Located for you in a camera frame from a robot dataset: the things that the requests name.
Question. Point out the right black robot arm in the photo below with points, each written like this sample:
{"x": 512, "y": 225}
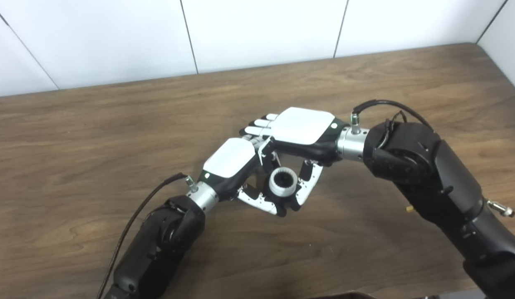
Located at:
{"x": 427, "y": 174}

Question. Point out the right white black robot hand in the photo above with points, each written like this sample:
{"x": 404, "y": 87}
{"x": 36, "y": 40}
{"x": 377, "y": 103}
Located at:
{"x": 301, "y": 124}

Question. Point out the round black part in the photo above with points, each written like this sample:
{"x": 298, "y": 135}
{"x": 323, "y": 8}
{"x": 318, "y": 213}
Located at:
{"x": 284, "y": 201}

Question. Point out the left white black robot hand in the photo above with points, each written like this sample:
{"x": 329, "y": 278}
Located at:
{"x": 230, "y": 158}

